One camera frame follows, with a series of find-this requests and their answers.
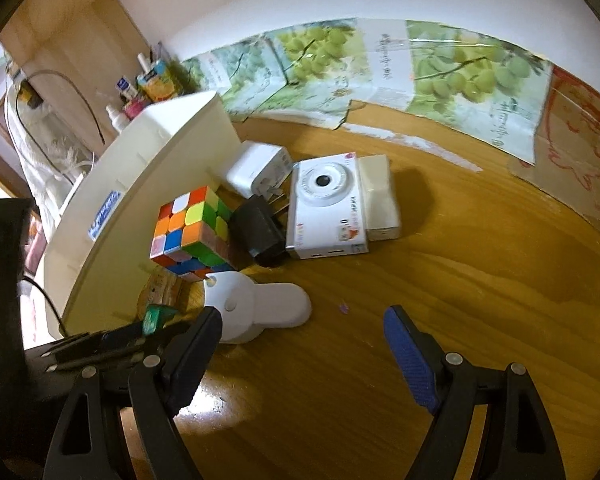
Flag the thick black cable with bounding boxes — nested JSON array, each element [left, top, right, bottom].
[[22, 272, 67, 337]]

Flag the white compact camera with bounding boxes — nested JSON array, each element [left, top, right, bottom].
[[285, 152, 370, 261]]

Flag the white paddle-shaped gadget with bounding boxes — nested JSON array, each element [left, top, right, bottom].
[[202, 270, 313, 345]]

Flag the brown cardboard with drawing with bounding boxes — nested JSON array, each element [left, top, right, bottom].
[[510, 60, 600, 241]]

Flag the white spray bottle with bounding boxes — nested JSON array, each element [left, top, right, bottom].
[[105, 102, 131, 131]]

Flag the black wall charger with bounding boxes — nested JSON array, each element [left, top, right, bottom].
[[228, 194, 287, 267]]

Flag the orange juice carton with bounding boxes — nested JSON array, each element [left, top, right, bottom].
[[136, 57, 183, 103]]

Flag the white wall charger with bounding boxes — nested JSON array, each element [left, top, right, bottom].
[[226, 140, 292, 200]]

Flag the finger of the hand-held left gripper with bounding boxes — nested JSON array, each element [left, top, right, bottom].
[[40, 321, 190, 376]]

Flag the colourful puzzle cube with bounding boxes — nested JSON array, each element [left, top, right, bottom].
[[149, 186, 233, 281]]

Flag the thin black cable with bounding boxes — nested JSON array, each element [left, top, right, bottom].
[[17, 71, 106, 143]]

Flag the white plastic tray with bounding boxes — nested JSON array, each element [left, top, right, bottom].
[[45, 91, 243, 341]]

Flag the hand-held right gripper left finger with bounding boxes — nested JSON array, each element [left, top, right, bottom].
[[42, 306, 224, 480]]

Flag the grape print paper sheet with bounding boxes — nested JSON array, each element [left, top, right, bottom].
[[405, 20, 553, 166], [260, 17, 411, 128], [180, 35, 291, 121]]

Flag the beige power bank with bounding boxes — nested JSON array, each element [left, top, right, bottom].
[[357, 155, 402, 242]]

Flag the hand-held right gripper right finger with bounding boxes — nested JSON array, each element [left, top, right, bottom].
[[383, 304, 567, 480]]

